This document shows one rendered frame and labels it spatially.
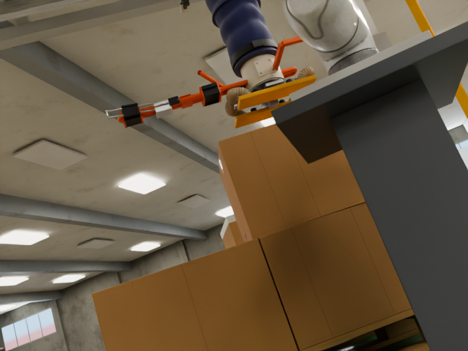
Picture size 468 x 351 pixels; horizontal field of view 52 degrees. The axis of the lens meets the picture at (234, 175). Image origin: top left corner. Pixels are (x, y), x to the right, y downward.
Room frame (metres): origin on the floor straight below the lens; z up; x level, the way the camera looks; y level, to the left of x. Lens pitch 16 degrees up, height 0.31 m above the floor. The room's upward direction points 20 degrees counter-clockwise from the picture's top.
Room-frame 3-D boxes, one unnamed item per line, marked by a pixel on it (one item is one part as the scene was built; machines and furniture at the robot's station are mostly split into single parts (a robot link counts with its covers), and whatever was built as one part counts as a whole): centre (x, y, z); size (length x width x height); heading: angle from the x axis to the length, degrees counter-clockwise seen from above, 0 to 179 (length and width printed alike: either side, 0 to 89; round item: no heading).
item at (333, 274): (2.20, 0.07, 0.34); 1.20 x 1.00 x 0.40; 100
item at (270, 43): (1.96, -0.27, 1.35); 0.23 x 0.23 x 0.04
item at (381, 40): (3.04, -1.22, 1.62); 0.20 x 0.05 x 0.30; 100
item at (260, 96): (1.87, -0.29, 1.13); 0.34 x 0.10 x 0.05; 100
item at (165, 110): (1.89, 0.19, 1.23); 0.07 x 0.07 x 0.04; 10
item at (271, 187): (1.96, -0.26, 0.74); 0.60 x 0.40 x 0.40; 96
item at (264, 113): (2.06, -0.25, 1.13); 0.34 x 0.10 x 0.05; 100
